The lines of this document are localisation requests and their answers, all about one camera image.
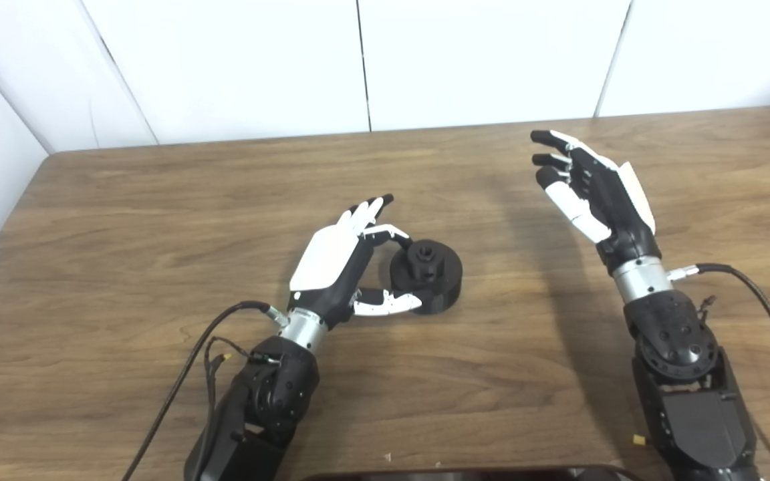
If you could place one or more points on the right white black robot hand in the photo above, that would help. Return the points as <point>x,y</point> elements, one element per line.
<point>612,207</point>

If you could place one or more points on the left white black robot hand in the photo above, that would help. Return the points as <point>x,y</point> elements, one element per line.
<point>325,260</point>

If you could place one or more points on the round black plastic part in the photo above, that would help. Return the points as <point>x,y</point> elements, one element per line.
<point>442,280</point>

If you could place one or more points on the dark robot torso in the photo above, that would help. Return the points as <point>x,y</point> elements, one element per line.
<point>465,475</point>

